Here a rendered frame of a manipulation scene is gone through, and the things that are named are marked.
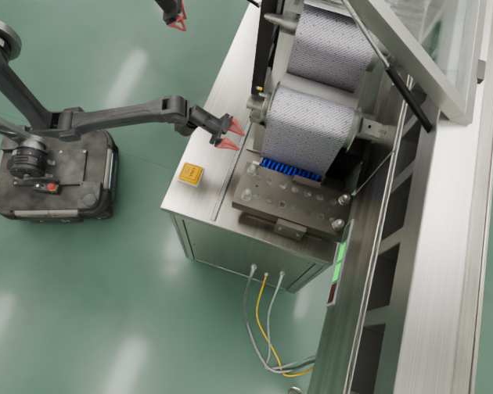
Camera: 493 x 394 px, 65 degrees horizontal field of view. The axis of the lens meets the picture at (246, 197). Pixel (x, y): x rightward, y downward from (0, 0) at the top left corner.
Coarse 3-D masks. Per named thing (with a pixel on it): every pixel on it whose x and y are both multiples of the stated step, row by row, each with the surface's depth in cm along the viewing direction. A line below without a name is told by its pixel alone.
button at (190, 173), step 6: (186, 162) 147; (186, 168) 146; (192, 168) 146; (198, 168) 146; (180, 174) 145; (186, 174) 145; (192, 174) 145; (198, 174) 145; (186, 180) 145; (192, 180) 144
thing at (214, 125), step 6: (210, 114) 127; (228, 114) 130; (210, 120) 126; (216, 120) 127; (222, 120) 129; (204, 126) 127; (210, 126) 127; (216, 126) 127; (222, 126) 128; (210, 132) 129; (216, 132) 128; (216, 138) 127
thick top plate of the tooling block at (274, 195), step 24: (264, 168) 136; (240, 192) 132; (264, 192) 133; (288, 192) 134; (312, 192) 134; (336, 192) 135; (264, 216) 134; (288, 216) 130; (312, 216) 131; (336, 216) 131; (336, 240) 133
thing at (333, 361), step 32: (384, 96) 125; (384, 128) 111; (480, 128) 99; (384, 160) 100; (480, 160) 95; (384, 192) 91; (480, 192) 92; (480, 224) 89; (352, 256) 100; (480, 256) 86; (352, 288) 91; (480, 288) 84; (352, 320) 83; (480, 320) 81; (320, 352) 101; (352, 352) 77; (320, 384) 92
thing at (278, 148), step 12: (264, 144) 130; (276, 144) 127; (288, 144) 125; (300, 144) 123; (264, 156) 138; (276, 156) 135; (288, 156) 132; (300, 156) 130; (312, 156) 127; (324, 156) 125; (300, 168) 137; (312, 168) 134; (324, 168) 132
